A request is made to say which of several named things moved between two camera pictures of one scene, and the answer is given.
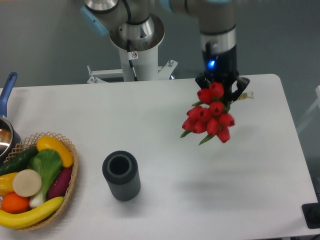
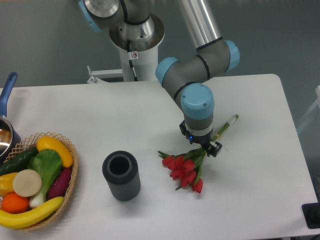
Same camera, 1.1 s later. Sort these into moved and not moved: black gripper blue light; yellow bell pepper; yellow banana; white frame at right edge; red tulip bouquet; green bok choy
Moved: black gripper blue light; red tulip bouquet
Not moved: white frame at right edge; green bok choy; yellow bell pepper; yellow banana
